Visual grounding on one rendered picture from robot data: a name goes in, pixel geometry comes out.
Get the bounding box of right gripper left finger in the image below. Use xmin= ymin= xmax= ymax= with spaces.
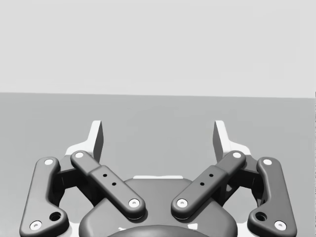
xmin=19 ymin=120 xmax=146 ymax=237

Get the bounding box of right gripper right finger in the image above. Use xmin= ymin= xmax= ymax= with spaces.
xmin=170 ymin=120 xmax=298 ymax=237

